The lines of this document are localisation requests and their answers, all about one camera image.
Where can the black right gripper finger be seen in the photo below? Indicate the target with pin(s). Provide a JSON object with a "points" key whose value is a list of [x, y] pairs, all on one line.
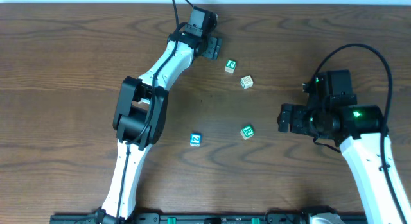
{"points": [[286, 111], [283, 124]]}

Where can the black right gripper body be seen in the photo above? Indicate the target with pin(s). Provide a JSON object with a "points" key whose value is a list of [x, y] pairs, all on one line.
{"points": [[289, 118]]}

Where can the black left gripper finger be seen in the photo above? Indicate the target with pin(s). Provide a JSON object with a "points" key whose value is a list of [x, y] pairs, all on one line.
{"points": [[217, 47], [211, 51]]}

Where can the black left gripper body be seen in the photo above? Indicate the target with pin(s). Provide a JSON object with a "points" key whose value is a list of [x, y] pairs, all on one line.
{"points": [[212, 47]]}

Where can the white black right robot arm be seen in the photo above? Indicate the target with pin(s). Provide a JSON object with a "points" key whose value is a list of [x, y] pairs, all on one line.
{"points": [[360, 135]]}

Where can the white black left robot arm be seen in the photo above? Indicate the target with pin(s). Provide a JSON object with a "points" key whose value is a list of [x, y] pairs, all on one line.
{"points": [[140, 117]]}

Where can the green letter P block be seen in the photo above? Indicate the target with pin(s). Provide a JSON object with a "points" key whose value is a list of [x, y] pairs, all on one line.
{"points": [[230, 66]]}

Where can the green letter R block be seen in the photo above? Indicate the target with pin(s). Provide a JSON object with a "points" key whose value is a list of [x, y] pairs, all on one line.
{"points": [[247, 132]]}

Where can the plain wooden patterned block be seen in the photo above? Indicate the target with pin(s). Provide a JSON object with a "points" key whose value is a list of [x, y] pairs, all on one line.
{"points": [[246, 82]]}

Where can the blue number 2 block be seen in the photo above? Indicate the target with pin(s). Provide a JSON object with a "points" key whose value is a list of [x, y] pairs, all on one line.
{"points": [[195, 140]]}

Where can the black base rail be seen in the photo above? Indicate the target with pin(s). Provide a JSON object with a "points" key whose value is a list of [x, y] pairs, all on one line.
{"points": [[322, 214]]}

